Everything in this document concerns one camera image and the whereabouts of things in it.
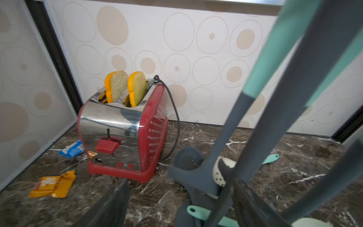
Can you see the cream skimmer upper pile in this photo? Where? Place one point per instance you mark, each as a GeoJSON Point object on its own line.
{"type": "Point", "coordinates": [222, 170]}

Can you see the grey skimmer front side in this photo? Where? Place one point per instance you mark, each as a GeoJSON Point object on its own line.
{"type": "Point", "coordinates": [345, 59]}

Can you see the red chrome toaster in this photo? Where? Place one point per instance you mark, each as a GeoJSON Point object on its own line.
{"type": "Point", "coordinates": [124, 141]}

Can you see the yellow toast slice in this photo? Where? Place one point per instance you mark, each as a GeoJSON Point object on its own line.
{"type": "Point", "coordinates": [137, 85]}
{"type": "Point", "coordinates": [115, 84]}

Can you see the right yellow toast slice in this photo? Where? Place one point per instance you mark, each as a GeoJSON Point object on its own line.
{"type": "Point", "coordinates": [137, 85]}

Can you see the left yellow toast slice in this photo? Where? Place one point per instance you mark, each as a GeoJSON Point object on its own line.
{"type": "Point", "coordinates": [115, 84]}

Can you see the grey utensil rack stand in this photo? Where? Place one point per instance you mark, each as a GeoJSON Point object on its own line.
{"type": "Point", "coordinates": [322, 41]}

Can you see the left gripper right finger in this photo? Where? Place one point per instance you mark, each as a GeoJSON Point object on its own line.
{"type": "Point", "coordinates": [251, 210]}

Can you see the blue snack packet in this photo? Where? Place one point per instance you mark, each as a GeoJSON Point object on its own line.
{"type": "Point", "coordinates": [73, 150]}

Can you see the orange snack packet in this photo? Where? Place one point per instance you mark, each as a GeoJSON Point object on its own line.
{"type": "Point", "coordinates": [55, 186]}

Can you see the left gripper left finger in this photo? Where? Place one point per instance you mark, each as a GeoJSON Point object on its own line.
{"type": "Point", "coordinates": [110, 210]}

